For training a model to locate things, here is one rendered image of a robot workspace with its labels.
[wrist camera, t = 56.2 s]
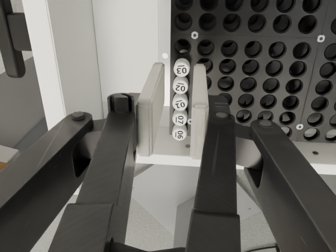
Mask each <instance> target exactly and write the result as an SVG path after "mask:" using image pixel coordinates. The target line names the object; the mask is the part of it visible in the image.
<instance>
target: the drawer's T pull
mask: <svg viewBox="0 0 336 252"><path fill-rule="evenodd" d="M22 51H32V46H31V41H30V36H29V32H28V27H27V22H26V17H25V13H24V12H13V8H12V3H11V0H0V52H1V56H2V60H3V64H4V68H5V72H6V74H7V75H8V76H9V77H11V78H22V77H23V76H24V75H25V73H26V67H25V63H24V58H23V54H22Z"/></svg>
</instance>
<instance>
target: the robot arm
mask: <svg viewBox="0 0 336 252"><path fill-rule="evenodd" d="M164 103H165V64H163V62H155V64H153V66H152V68H151V70H150V73H149V75H148V77H147V79H146V82H145V84H144V86H143V88H142V91H141V93H135V92H129V93H123V92H121V93H114V94H111V95H109V96H108V97H107V106H108V115H107V117H106V118H104V119H97V120H93V116H92V114H90V113H88V112H81V111H78V112H74V113H71V114H69V115H67V116H66V117H64V118H63V119H62V120H61V121H60V122H58V123H57V124H56V125H55V126H54V127H52V128H51V129H50V130H49V131H48V132H46V133H45V134H44V135H43V136H42V137H40V138H39V139H38V140H37V141H36V142H34V143H33V144H32V145H31V146H29V147H28V148H27V149H26V150H25V151H23V152H22V153H21V154H20V155H19V156H17V157H16V158H15V159H14V160H13V161H11V162H10V163H9V164H8V165H7V166H5V167H4V168H3V169H2V170H1V171H0V252H30V251H31V250H32V248H33V247H34V246H35V244H36V243H37V242H38V240H39V239H40V238H41V237H42V235H43V234H44V233H45V231H46V230H47V229H48V227H49V226H50V225H51V223H52V222H53V221H54V219H55V218H56V217H57V215H58V214H59V213H60V211H61V210H62V209H63V207H64V206H65V205H66V204H67V202H68V201H69V200H70V198H71V197H72V196H73V194H74V193H75V192H76V190H77V189H78V188H79V186H80V185H81V184H82V185H81V188H80V191H79V194H78V196H77V199H76V202H75V203H69V204H67V206H66V208H65V210H64V212H63V215H62V217H61V220H60V222H59V225H58V227H57V230H56V232H55V235H54V237H53V240H52V242H51V245H50V247H49V250H48V252H241V228H240V215H239V214H237V171H236V165H238V166H242V167H244V168H243V170H244V173H245V176H246V178H247V180H248V182H249V184H250V186H251V189H252V191H253V193H254V195H255V197H256V199H257V202H258V204H259V206H260V208H261V210H262V213H263V215H264V217H265V219H266V221H267V223H268V226H269V228H270V230H271V232H272V234H273V236H274V239H275V241H276V243H277V245H278V247H279V249H280V252H336V195H335V194H334V193H333V191H332V190H331V189H330V188H329V186H328V185H327V184H326V183H325V181H324V180H323V179H322V178H321V177H320V175H319V174H318V173H317V172H316V170H315V169H314V168H313V167H312V165H311V164H310V163H309V162H308V161H307V159H306V158H305V157H304V156H303V154H302V153H301V152H300V151H299V149H298V148H297V147H296V146H295V145H294V143H293V142H292V141H291V140H290V138H289V137H288V136H287V135H286V133H285V132H284V131H283V130H282V129H281V127H280V126H279V125H278V124H277V123H275V122H273V121H271V120H267V119H258V120H254V121H252V122H251V124H250V126H245V125H241V124H238V123H236V122H235V117H234V116H233V115H232V114H231V112H230V108H229V104H228V100H227V99H226V98H225V97H224V96H222V95H208V89H207V77H206V66H205V65H204V64H197V63H196V64H195V65H194V69H193V88H192V108H191V136H190V158H192V160H201V162H200V169H199V175H198V181H197V187H196V194H195V200H194V206H193V208H192V210H191V216H190V222H189V228H188V234H187V240H186V246H185V247H177V248H170V249H162V250H155V251H145V250H142V249H139V248H135V247H132V246H129V245H126V244H125V240H126V232H127V225H128V217H129V210H130V203H131V195H132V188H133V180H134V173H135V166H136V158H137V154H138V155H139V156H140V157H150V155H152V154H153V150H154V145H155V141H156V137H157V133H158V129H159V124H160V120H161V116H162V112H163V108H164ZM136 148H137V151H136Z"/></svg>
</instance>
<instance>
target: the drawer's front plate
mask: <svg viewBox="0 0 336 252"><path fill-rule="evenodd" d="M22 4H23V9H24V14H25V19H26V24H27V29H28V33H29V38H30V43H31V48H32V53H33V58H34V63H35V68H36V73H37V78H38V83H39V88H40V93H41V98H42V103H43V107H44V112H45V117H46V122H47V127H48V130H50V129H51V128H52V127H54V126H55V125H56V124H57V123H58V122H60V121H61V120H62V119H63V118H64V117H66V116H67V115H69V114H72V113H74V112H87V113H90V114H91V115H92V120H101V119H104V112H103V102H102V93H101V83H100V73H99V63H98V53H97V44H96V34H95V24H94V14H93V5H92V0H22Z"/></svg>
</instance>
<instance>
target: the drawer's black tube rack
mask: <svg viewBox="0 0 336 252"><path fill-rule="evenodd" d="M170 35H171V36H191V37H192V38H193V39H194V57H193V78H194V66H195V65H196V64H204V66H205V70H206V82H207V94H208V95H210V96H224V97H225V98H226V99H227V101H228V105H229V109H230V114H232V115H233V116H234V117H235V122H236V123H238V124H240V125H245V126H248V127H250V126H251V122H252V121H255V120H270V121H272V122H274V123H276V124H278V125H279V126H280V127H281V128H282V127H287V128H289V132H288V133H287V134H286V135H287V136H288V137H289V139H290V140H291V141H294V142H314V143H333V144H336V136H334V137H332V138H327V137H326V134H327V132H329V131H330V130H336V0H196V15H195V31H194V32H192V33H191V34H170ZM193 78H192V87H193ZM312 128H313V129H316V133H315V135H313V136H311V137H306V136H305V132H306V131H307V130H308V129H312Z"/></svg>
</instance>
